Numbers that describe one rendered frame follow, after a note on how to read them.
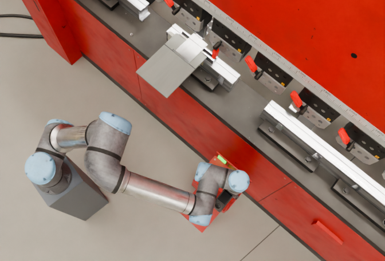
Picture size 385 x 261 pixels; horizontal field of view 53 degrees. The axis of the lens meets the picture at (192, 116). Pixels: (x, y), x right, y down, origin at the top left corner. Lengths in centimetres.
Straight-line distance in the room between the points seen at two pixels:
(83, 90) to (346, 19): 207
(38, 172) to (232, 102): 87
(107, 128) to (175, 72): 52
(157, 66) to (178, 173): 104
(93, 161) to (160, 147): 138
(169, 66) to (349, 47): 84
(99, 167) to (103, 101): 152
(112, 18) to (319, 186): 124
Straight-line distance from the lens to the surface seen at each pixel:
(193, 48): 174
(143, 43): 190
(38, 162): 163
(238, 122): 176
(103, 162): 126
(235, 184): 139
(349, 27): 108
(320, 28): 113
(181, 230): 252
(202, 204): 138
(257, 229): 258
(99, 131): 129
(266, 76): 146
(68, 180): 180
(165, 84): 166
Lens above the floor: 252
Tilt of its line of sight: 70 degrees down
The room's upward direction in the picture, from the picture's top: 9 degrees clockwise
